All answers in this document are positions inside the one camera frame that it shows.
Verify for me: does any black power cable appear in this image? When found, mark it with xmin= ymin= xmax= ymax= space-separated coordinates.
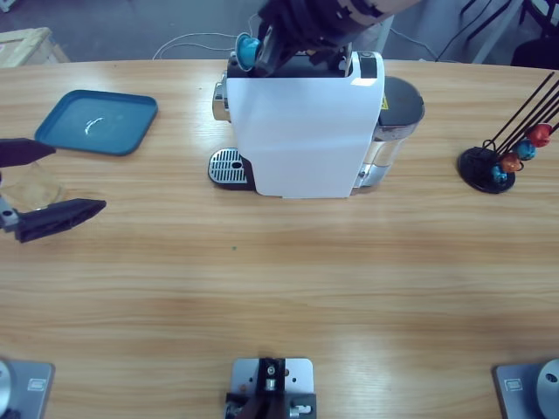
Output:
xmin=435 ymin=0 xmax=503 ymax=61

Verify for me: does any red coffee capsule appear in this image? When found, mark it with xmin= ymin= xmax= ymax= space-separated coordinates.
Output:
xmin=529 ymin=123 xmax=554 ymax=148

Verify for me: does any white metal frame leg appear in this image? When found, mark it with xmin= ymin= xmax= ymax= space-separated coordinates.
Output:
xmin=374 ymin=15 xmax=397 ymax=52
xmin=473 ymin=0 xmax=525 ymax=65

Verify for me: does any black capsule holder stand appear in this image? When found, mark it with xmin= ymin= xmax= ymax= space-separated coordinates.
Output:
xmin=457 ymin=72 xmax=559 ymax=195

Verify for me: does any white capsule coffee machine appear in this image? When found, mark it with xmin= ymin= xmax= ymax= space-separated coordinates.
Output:
xmin=207 ymin=41 xmax=425 ymax=201

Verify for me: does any orange coffee capsule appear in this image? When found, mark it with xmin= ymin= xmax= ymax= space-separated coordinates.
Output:
xmin=500 ymin=151 xmax=523 ymax=175

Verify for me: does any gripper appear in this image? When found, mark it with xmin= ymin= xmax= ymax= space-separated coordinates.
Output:
xmin=0 ymin=138 xmax=107 ymax=244
xmin=255 ymin=0 xmax=372 ymax=78

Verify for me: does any clear drinking glass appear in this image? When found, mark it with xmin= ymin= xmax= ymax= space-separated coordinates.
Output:
xmin=0 ymin=157 xmax=66 ymax=211

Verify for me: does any centre metal mount base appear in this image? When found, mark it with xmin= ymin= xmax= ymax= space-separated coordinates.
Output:
xmin=224 ymin=356 xmax=318 ymax=419

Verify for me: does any black chair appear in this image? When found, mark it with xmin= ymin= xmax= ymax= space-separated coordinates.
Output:
xmin=510 ymin=0 xmax=559 ymax=70

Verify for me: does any light wooden crate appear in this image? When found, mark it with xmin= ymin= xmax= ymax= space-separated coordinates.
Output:
xmin=0 ymin=26 xmax=71 ymax=70

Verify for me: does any blue plastic tray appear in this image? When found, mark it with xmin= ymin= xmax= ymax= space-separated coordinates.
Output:
xmin=33 ymin=89 xmax=159 ymax=157

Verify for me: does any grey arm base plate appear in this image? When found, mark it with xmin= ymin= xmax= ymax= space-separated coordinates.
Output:
xmin=0 ymin=356 xmax=57 ymax=419
xmin=492 ymin=357 xmax=559 ymax=419

